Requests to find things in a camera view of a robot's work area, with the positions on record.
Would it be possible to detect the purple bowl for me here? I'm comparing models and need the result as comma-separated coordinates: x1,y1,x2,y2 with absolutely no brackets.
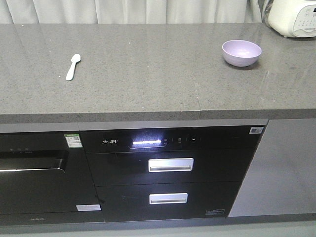
222,40,262,67

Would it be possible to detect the mint green spoon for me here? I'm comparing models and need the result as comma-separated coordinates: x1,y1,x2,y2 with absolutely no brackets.
65,54,81,81

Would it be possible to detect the black disinfection cabinet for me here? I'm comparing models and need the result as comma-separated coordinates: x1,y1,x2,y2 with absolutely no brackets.
80,125,265,222

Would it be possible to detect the black built-in dishwasher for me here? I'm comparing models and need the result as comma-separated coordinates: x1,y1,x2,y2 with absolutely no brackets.
0,131,103,226

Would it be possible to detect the grey cabinet door right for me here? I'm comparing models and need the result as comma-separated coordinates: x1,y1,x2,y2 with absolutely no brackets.
230,118,316,217

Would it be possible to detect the white curtain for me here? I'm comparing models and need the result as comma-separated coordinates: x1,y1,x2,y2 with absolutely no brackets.
0,0,265,24

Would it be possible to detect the upper silver drawer handle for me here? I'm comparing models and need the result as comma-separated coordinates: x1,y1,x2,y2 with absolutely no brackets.
148,158,194,172

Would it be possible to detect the silver drawer handle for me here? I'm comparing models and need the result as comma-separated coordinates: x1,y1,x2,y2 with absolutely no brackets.
148,158,194,172
149,193,188,205

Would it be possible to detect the lower silver drawer handle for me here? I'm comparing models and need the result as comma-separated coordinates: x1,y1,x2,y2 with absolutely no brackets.
149,193,188,205

